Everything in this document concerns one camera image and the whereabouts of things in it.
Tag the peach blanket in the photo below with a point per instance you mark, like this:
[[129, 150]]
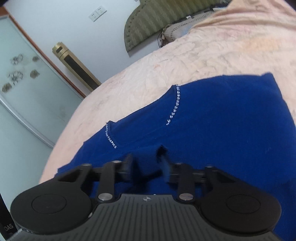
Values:
[[254, 13]]

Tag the white glass wardrobe door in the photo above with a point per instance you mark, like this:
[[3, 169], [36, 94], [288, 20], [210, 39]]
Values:
[[36, 102]]

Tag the beige embroidered pillow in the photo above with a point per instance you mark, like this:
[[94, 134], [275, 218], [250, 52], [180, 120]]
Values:
[[177, 30]]

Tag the pink floral bed sheet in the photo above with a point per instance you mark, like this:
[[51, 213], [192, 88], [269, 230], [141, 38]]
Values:
[[204, 52]]

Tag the blue beaded sweater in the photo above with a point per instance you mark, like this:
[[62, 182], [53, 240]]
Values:
[[240, 124]]

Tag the gold tower fan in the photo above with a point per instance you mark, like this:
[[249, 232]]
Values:
[[75, 66]]

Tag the olive green upholstered headboard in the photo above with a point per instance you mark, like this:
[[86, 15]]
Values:
[[152, 16]]

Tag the white wall socket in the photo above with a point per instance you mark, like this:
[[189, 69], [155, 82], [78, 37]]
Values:
[[97, 13]]

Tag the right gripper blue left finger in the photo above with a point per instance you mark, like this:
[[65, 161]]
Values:
[[126, 168]]

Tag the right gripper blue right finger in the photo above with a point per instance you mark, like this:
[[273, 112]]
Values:
[[167, 167]]

